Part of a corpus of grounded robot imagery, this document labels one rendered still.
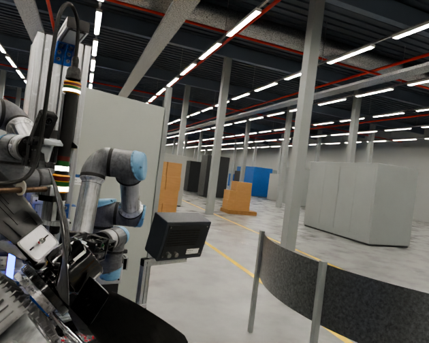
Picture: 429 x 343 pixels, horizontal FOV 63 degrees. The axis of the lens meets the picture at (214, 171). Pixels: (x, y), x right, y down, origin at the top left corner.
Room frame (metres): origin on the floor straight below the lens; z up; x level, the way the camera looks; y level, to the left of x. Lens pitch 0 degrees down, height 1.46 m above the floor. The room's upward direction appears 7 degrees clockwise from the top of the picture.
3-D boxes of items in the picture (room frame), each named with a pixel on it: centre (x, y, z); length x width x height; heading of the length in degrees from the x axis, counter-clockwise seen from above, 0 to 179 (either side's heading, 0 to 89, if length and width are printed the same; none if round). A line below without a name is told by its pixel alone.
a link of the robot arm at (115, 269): (1.31, 0.36, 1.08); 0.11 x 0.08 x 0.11; 97
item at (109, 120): (2.87, 0.93, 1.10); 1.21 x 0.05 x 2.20; 133
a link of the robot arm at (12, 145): (1.02, 0.56, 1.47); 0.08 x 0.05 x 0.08; 143
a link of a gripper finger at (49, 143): (0.89, 0.42, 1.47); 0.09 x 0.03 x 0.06; 45
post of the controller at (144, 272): (1.53, 0.25, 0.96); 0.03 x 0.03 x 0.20; 43
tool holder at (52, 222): (0.89, 0.39, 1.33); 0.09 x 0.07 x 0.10; 168
